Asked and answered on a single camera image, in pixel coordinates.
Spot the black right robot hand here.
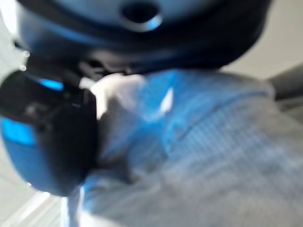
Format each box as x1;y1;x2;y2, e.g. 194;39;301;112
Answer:
0;0;273;197

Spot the dark grey sofa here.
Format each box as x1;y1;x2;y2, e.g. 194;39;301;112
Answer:
268;63;303;107

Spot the grey blue checked garment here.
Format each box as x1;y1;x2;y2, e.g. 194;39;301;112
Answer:
60;68;303;227

